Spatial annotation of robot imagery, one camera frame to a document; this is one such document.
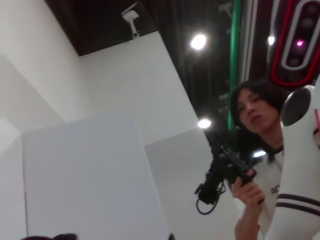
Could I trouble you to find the person's right hand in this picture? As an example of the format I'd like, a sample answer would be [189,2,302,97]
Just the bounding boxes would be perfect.
[231,178,265,210]

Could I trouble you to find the black handheld camera rig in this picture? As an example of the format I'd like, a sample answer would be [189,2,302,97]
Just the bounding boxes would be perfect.
[194,132,266,205]

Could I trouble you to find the person's right forearm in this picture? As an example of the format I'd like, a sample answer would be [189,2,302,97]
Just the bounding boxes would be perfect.
[234,202,262,240]

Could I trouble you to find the person in white t-shirt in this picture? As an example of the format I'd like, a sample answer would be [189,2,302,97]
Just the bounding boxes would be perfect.
[229,79,288,240]

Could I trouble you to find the green ceiling pipe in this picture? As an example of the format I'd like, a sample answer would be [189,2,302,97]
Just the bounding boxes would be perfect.
[228,0,243,126]

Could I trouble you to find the robot head with red outline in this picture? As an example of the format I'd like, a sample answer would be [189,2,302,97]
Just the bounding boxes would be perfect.
[270,0,320,92]

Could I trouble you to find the black camera rig cable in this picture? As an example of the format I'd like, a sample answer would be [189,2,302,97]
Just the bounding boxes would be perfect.
[195,189,226,216]

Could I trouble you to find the white security camera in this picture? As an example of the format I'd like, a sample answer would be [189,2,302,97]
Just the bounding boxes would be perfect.
[121,1,141,40]

